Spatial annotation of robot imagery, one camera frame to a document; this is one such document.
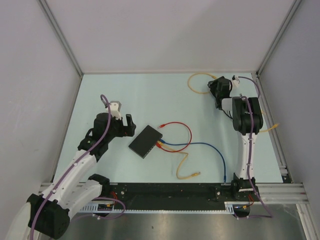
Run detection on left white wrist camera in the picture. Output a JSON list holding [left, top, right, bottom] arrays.
[[109, 101, 122, 120]]

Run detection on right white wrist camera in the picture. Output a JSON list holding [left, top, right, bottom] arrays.
[[231, 75, 240, 88]]

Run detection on blue ethernet cable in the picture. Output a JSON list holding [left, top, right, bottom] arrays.
[[159, 140, 228, 183]]

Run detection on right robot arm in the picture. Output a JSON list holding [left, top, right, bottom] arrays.
[[207, 76, 264, 201]]

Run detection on red ethernet cable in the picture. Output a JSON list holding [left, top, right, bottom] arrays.
[[156, 121, 193, 153]]

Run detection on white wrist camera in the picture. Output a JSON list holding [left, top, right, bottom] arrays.
[[109, 101, 122, 120], [231, 75, 240, 88]]

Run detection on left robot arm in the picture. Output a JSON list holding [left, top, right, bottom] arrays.
[[27, 111, 136, 240]]

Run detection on black network switch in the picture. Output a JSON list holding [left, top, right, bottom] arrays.
[[128, 125, 163, 159]]

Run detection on yellow ethernet cable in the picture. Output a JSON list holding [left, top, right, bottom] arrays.
[[157, 142, 202, 180], [258, 107, 280, 133], [187, 72, 217, 95]]

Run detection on grey slotted cable duct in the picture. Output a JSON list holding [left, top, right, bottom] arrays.
[[79, 201, 248, 216]]

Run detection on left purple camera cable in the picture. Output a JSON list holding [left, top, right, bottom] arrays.
[[29, 94, 126, 240]]

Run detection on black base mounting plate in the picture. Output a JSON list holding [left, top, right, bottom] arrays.
[[100, 183, 258, 211]]

